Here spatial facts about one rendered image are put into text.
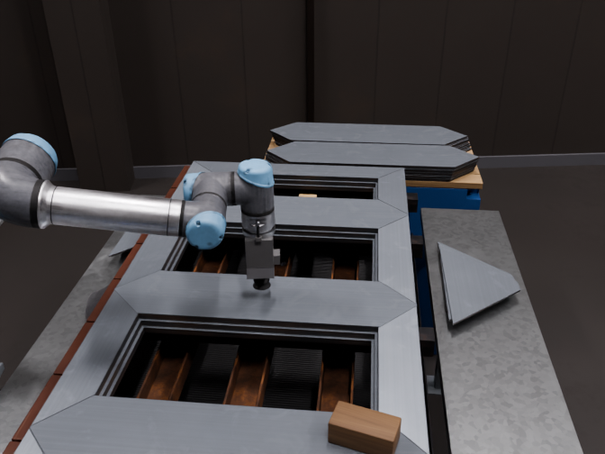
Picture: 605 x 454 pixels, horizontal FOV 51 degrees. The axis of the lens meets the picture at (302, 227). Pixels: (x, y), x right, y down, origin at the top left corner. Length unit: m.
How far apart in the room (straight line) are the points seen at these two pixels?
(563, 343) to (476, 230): 0.98
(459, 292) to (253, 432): 0.73
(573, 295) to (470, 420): 1.87
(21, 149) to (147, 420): 0.60
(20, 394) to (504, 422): 1.11
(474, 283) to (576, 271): 1.70
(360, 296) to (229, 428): 0.49
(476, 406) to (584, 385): 1.33
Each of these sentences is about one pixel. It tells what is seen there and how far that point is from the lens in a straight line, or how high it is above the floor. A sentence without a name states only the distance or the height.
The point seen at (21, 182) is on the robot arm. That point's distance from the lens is 1.31.
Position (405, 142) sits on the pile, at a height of 0.85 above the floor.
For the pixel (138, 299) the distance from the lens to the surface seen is 1.59.
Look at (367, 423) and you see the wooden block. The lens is 1.17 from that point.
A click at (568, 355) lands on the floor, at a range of 2.88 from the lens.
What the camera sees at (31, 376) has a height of 0.68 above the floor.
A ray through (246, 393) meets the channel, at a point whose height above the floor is 0.68.
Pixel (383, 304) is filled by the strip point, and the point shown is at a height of 0.86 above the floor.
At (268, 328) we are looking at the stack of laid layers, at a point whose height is 0.84.
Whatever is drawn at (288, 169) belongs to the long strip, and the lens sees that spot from 2.17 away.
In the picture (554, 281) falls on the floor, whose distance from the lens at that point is 3.31.
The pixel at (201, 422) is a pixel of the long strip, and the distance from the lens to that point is 1.26.
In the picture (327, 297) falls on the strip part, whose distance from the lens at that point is 1.54.
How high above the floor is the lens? 1.77
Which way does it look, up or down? 30 degrees down
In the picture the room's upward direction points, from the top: 1 degrees counter-clockwise
